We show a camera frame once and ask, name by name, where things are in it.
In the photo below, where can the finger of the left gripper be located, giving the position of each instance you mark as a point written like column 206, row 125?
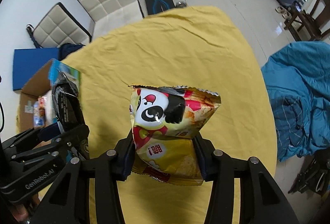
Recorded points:
column 71, row 141
column 30, row 138

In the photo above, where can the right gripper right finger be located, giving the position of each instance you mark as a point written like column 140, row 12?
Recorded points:
column 261, row 199

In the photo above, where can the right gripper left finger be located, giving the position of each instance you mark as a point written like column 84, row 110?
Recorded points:
column 67, row 200

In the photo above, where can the black snack bag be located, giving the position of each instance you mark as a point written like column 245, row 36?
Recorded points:
column 66, row 103

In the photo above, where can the yellow panda chip bag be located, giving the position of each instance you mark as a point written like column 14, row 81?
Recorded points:
column 170, row 131

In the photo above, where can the red snack bag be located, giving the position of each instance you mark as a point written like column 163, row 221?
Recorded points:
column 39, row 115

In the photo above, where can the left hand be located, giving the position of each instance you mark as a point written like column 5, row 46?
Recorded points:
column 20, row 213

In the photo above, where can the white powder bag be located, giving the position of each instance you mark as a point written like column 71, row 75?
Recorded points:
column 49, row 109

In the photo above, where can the milk carton cardboard box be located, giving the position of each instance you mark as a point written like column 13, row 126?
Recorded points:
column 38, row 85

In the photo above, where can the blue foam mat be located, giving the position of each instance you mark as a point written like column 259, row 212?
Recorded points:
column 26, row 62

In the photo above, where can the dark blue cloth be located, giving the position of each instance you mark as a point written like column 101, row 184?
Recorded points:
column 67, row 49

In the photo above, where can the left white padded chair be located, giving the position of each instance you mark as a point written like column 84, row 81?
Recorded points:
column 56, row 28

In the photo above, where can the blue quilt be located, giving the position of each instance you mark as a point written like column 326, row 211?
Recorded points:
column 297, row 82

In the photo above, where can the yellow tablecloth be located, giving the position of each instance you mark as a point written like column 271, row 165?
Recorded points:
column 143, row 66

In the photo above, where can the dark wooden chair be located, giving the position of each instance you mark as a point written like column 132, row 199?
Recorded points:
column 301, row 19

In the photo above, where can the dumbbell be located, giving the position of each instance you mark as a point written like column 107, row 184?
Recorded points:
column 180, row 4

